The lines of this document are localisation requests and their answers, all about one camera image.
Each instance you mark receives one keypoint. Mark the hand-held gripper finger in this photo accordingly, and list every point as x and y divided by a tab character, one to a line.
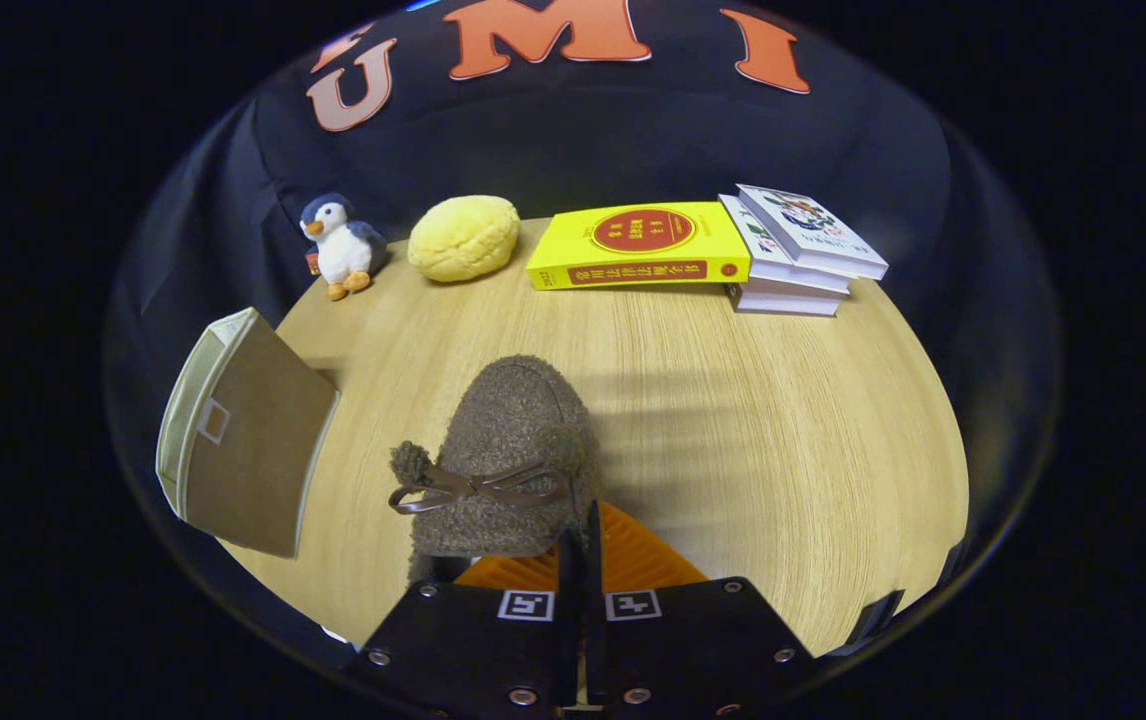
569	610
594	610

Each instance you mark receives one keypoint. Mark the black backdrop cloth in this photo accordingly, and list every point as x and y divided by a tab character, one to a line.
583	130

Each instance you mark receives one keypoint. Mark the white book floral cover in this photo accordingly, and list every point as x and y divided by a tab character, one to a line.
813	230

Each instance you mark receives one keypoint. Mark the brown fuzzy shoe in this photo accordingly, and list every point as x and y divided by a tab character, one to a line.
518	420

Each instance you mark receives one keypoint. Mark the yellow bun plush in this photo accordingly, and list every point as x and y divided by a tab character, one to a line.
463	238

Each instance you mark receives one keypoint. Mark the yellow book red circle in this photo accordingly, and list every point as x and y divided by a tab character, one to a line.
633	245

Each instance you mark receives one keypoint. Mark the penguin plush toy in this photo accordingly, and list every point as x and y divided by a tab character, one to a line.
341	250

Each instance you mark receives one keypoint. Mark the beige fabric storage box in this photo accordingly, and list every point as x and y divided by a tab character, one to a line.
258	450

